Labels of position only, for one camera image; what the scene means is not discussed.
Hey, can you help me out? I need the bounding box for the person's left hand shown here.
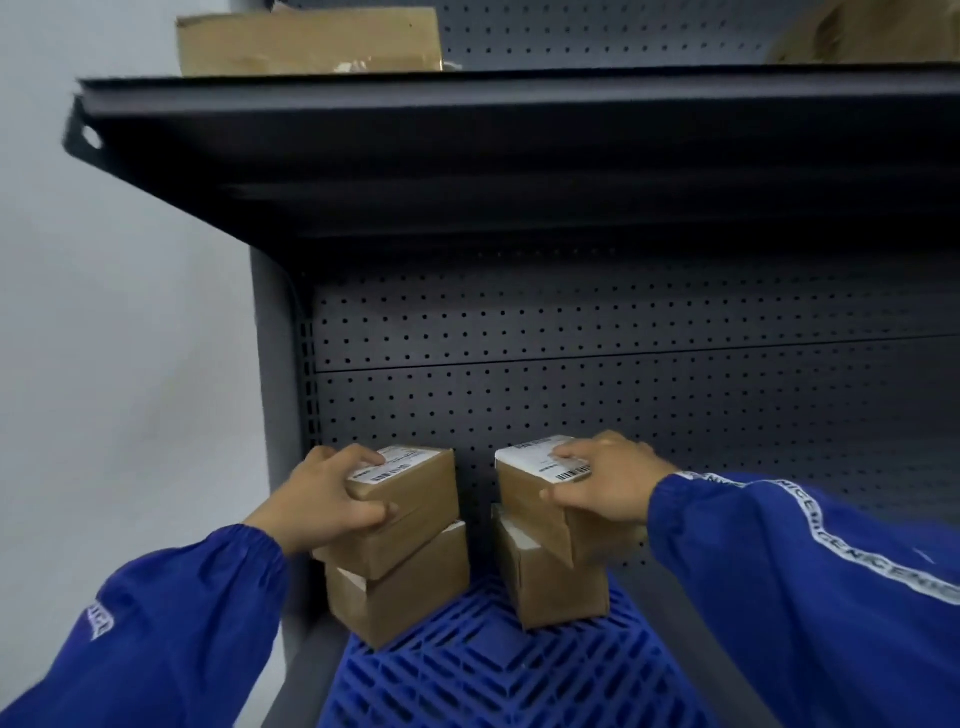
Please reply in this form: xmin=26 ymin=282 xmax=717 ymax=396
xmin=243 ymin=444 xmax=399 ymax=558

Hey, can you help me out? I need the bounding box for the person's right hand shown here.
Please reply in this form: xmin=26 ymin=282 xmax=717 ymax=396
xmin=540 ymin=430 xmax=681 ymax=526

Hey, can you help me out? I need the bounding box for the brown cardboard box white label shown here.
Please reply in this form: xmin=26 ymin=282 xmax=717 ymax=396
xmin=495 ymin=435 xmax=648 ymax=571
xmin=312 ymin=445 xmax=461 ymax=582

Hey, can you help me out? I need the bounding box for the person's right forearm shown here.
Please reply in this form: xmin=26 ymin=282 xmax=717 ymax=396
xmin=646 ymin=471 xmax=960 ymax=728

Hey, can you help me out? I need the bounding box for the person's left forearm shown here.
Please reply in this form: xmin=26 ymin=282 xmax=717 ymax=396
xmin=0 ymin=523 xmax=291 ymax=728

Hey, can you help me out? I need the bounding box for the plain brown cardboard box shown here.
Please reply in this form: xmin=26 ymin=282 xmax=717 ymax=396
xmin=324 ymin=520 xmax=472 ymax=651
xmin=491 ymin=504 xmax=612 ymax=631

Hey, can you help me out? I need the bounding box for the blue plastic lattice crate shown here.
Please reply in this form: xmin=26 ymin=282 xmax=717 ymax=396
xmin=318 ymin=571 xmax=714 ymax=728

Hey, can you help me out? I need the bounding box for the dark grey metal shelving unit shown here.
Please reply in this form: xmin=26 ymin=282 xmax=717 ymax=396
xmin=63 ymin=0 xmax=960 ymax=728

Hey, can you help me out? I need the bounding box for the large flat brown cardboard box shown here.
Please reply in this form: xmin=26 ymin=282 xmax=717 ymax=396
xmin=175 ymin=7 xmax=445 ymax=77

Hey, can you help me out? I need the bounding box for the crumpled brown paper package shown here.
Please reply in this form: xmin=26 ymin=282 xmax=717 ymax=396
xmin=763 ymin=0 xmax=960 ymax=66

